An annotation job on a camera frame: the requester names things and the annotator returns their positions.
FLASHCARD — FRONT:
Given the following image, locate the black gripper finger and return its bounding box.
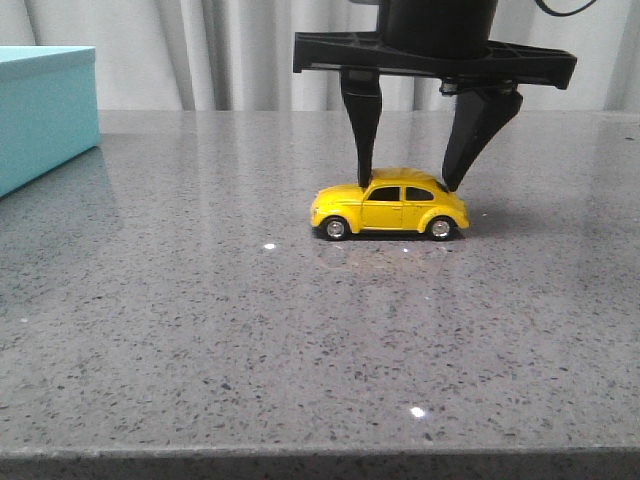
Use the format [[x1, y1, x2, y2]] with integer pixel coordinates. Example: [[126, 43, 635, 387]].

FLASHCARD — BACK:
[[442, 89, 523, 191], [340, 69, 382, 188]]

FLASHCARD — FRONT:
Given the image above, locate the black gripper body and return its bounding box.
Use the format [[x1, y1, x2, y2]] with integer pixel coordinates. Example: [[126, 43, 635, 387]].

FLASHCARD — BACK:
[[293, 0, 577, 90]]

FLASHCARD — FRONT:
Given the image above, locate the yellow toy beetle car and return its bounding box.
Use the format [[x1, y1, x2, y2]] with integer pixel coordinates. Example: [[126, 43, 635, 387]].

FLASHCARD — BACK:
[[310, 167, 470, 241]]

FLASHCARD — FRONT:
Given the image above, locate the light blue storage box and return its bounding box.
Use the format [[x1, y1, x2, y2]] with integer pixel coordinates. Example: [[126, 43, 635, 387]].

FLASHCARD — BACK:
[[0, 46, 100, 195]]

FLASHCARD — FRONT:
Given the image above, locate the grey pleated curtain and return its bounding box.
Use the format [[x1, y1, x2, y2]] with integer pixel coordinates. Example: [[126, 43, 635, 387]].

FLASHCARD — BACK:
[[1, 1, 639, 112]]

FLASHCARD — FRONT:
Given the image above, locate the black cable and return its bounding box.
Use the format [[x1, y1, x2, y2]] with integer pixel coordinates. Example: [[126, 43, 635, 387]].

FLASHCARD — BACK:
[[533, 0, 599, 17]]

